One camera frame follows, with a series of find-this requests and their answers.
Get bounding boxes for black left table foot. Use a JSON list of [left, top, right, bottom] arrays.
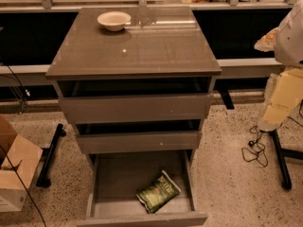
[[36, 124, 66, 188]]

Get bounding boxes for green jalapeno chip bag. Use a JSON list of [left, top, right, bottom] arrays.
[[136, 170, 181, 214]]

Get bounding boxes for grey horizontal rail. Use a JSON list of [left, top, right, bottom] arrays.
[[0, 58, 284, 87]]

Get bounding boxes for grey top drawer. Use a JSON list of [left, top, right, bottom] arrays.
[[57, 77, 213, 124]]

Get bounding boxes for black cable at left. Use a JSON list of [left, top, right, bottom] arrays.
[[0, 60, 47, 227]]

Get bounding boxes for white bowl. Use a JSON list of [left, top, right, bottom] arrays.
[[98, 11, 131, 31]]

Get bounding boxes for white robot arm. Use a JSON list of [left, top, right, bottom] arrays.
[[254, 0, 303, 131]]

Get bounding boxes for black table foot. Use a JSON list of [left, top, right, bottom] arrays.
[[36, 124, 66, 188], [269, 131, 303, 190]]

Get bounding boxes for grey drawer cabinet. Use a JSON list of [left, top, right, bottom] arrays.
[[45, 6, 223, 227]]

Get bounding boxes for black right table foot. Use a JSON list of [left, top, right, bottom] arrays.
[[269, 131, 303, 190]]

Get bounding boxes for cardboard box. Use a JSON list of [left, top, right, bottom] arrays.
[[0, 115, 43, 212]]

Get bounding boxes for black tangled cable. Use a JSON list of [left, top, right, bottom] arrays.
[[241, 125, 269, 168]]

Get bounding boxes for grey middle drawer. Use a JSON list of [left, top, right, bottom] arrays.
[[77, 119, 202, 154]]

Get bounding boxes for grey open bottom drawer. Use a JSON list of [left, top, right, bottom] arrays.
[[77, 150, 207, 227]]

